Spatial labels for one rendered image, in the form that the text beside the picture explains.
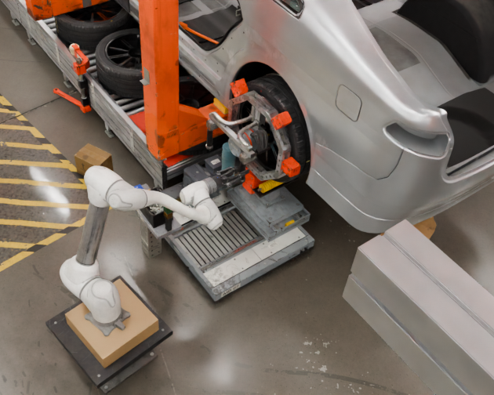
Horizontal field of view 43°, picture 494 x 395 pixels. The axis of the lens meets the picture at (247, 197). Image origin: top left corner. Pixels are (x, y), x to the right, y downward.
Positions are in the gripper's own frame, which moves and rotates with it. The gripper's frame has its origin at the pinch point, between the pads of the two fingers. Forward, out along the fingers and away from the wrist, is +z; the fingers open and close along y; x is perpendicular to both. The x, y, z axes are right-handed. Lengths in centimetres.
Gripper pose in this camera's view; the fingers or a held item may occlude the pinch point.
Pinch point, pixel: (241, 170)
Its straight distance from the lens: 363.2
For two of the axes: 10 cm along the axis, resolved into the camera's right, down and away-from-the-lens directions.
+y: 5.9, 6.2, -5.2
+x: 0.8, -6.8, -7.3
